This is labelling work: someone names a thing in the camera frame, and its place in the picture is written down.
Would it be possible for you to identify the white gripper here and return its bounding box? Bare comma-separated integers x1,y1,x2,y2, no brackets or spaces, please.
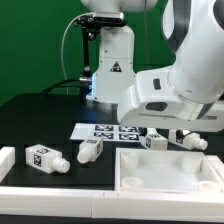
117,68,224,132

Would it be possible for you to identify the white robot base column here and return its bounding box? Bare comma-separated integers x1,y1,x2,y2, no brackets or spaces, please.
82,0,158,104

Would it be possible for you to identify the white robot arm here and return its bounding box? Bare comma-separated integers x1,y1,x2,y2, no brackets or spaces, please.
117,0,224,132

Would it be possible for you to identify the white marker sheet with tags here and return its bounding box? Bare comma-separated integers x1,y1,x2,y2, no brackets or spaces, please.
70,123,140,142

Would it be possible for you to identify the white right fence bar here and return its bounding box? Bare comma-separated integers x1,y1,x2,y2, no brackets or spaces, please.
208,155,224,182

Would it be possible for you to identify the white fence bar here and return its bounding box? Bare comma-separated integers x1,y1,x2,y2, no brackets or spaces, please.
0,147,15,183
0,187,224,223
208,155,224,182

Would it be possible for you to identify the white left fence bar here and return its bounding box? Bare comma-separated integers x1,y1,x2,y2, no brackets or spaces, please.
0,147,15,183

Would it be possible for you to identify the white front fence bar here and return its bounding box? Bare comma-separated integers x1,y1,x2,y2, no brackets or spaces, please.
0,187,224,223

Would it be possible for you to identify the black cable on table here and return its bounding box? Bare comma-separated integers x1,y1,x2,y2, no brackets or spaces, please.
40,79,88,96

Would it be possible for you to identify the grey camera on black stand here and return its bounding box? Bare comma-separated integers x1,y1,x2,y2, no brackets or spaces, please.
72,12,126,96

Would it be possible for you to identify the grey camera cable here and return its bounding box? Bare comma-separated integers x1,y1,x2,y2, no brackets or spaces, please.
60,12,94,96

